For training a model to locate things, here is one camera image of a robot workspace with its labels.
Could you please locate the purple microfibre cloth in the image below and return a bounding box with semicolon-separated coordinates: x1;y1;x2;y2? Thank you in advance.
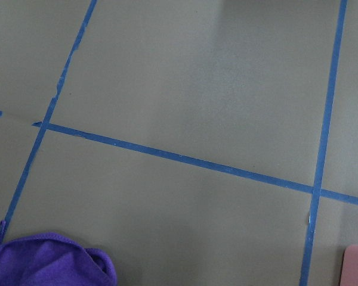
0;220;118;285

